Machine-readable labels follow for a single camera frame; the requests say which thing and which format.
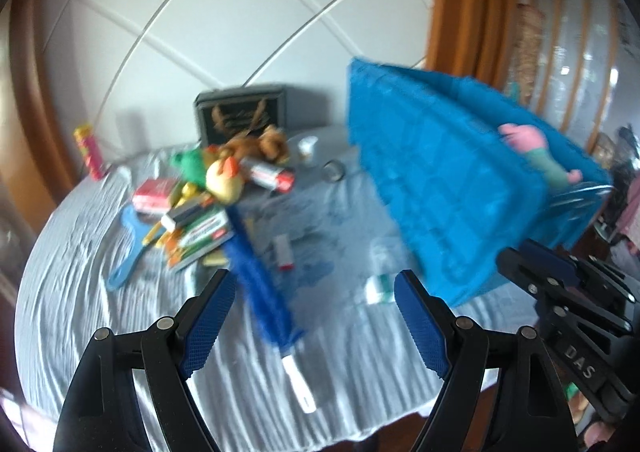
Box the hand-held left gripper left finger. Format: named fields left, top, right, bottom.
left=52, top=269, right=237, bottom=452

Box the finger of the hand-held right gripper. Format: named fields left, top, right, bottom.
left=496, top=248, right=633, bottom=335
left=520, top=239, right=638, bottom=304

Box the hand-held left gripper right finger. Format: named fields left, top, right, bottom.
left=394, top=269, right=581, bottom=452

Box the blue plastic basket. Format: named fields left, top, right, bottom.
left=346, top=56, right=615, bottom=309

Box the desktop with light blue cloth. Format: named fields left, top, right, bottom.
left=14, top=125, right=541, bottom=450

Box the white and green tube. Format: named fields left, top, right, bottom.
left=363, top=274, right=402, bottom=306

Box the green and white box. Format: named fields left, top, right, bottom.
left=176, top=209, right=237, bottom=269

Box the red and white lighter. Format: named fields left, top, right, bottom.
left=273, top=234, right=294, bottom=272

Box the blue plastic hand mirror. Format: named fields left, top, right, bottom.
left=106, top=206, right=157, bottom=291

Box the pink and green plush toy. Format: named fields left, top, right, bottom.
left=497, top=122, right=585, bottom=189

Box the dark and white box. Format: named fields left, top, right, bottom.
left=161, top=199, right=217, bottom=234

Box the red and white box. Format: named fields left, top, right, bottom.
left=132, top=177, right=180, bottom=214

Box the yellow plush chick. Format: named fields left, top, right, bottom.
left=205, top=156, right=247, bottom=204

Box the red and silver can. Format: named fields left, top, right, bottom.
left=242, top=157, right=297, bottom=194

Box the brown plush toy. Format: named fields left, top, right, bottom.
left=219, top=126, right=292, bottom=167

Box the small white cup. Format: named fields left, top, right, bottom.
left=298, top=135, right=321, bottom=168

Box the red and yellow tube can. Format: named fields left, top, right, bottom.
left=73, top=123, right=107, bottom=181

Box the glass door cabinet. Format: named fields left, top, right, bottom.
left=500, top=0, right=640, bottom=153

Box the grey box with gold emblem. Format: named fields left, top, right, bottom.
left=193, top=83, right=330, bottom=147

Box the blue duster with white handle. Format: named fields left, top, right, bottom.
left=224, top=205, right=319, bottom=415

